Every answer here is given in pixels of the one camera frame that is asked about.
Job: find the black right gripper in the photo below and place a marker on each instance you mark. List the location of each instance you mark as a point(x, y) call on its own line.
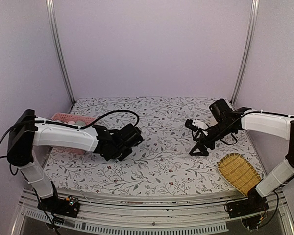
point(202, 147)

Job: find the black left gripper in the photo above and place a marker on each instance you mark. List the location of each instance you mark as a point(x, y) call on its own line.
point(126, 154)

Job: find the green towel with panda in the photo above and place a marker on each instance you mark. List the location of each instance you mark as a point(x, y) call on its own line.
point(81, 123)

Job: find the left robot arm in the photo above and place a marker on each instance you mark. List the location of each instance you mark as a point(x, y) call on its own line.
point(32, 131)

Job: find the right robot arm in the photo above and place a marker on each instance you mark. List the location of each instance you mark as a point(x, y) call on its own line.
point(273, 137)

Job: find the woven bamboo tray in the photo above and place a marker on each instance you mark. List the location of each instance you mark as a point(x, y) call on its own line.
point(238, 172)

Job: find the pink plastic basket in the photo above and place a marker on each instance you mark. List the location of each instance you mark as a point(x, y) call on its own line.
point(72, 120)

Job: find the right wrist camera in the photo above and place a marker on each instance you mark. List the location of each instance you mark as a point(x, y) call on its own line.
point(196, 125)

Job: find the aluminium front frame rail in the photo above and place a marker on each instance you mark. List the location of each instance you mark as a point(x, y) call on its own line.
point(202, 214)

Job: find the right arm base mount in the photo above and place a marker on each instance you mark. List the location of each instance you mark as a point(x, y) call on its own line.
point(239, 208)

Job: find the left aluminium post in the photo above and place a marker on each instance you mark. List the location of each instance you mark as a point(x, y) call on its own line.
point(58, 50)

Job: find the aluminium post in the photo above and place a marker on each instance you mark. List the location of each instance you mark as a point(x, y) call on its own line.
point(246, 51)
point(58, 50)

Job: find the right aluminium post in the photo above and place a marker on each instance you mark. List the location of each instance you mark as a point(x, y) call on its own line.
point(246, 51)

